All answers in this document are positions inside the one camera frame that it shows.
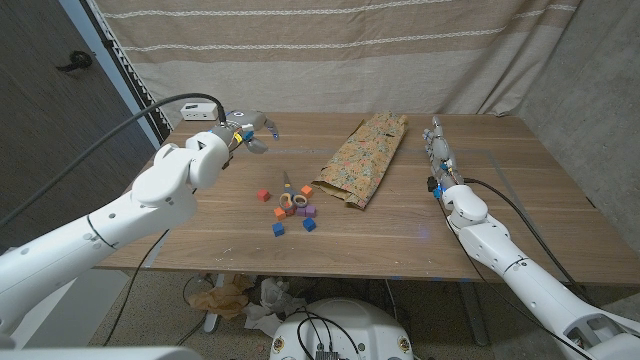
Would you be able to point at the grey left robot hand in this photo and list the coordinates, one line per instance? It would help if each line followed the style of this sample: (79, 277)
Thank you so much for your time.
(247, 122)

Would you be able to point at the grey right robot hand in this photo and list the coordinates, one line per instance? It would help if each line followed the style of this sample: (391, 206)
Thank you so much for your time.
(441, 150)

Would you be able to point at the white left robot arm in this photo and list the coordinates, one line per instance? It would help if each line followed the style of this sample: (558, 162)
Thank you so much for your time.
(100, 235)

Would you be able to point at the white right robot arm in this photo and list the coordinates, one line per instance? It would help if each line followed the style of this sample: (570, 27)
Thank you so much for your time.
(495, 245)

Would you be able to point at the floral brown wrapping paper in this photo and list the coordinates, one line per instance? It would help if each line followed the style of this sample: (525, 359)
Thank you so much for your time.
(365, 155)

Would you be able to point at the crumpled white paper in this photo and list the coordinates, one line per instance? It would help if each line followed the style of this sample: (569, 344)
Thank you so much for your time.
(272, 300)

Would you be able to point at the crumpled brown paper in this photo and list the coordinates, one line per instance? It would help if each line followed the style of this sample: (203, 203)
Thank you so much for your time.
(220, 300)

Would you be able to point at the white power strip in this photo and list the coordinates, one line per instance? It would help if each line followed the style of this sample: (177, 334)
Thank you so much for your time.
(197, 111)

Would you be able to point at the orange foam cube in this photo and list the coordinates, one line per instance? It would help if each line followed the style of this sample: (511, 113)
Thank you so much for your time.
(306, 191)
(280, 213)

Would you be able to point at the beige striped curtain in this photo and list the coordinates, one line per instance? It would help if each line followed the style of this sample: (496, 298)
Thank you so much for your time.
(320, 60)

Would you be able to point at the blue foam cube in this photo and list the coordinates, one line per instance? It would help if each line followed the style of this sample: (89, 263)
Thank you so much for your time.
(278, 229)
(309, 224)

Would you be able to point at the metal table leg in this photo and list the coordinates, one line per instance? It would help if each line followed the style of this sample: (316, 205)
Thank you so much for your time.
(475, 315)
(212, 320)

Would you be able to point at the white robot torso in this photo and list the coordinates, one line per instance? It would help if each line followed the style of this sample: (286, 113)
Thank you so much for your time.
(365, 325)

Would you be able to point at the dark wooden door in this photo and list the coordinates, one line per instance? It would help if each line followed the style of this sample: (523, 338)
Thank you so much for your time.
(50, 125)

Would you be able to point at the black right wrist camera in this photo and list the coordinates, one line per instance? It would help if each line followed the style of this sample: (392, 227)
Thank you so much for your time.
(433, 184)

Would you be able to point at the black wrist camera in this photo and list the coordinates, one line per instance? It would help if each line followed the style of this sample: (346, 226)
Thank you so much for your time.
(227, 162)
(433, 184)

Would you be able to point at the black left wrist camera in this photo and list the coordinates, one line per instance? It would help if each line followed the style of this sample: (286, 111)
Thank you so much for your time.
(227, 162)

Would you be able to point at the black backdrop frame bar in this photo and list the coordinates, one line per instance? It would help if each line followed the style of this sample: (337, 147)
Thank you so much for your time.
(131, 82)

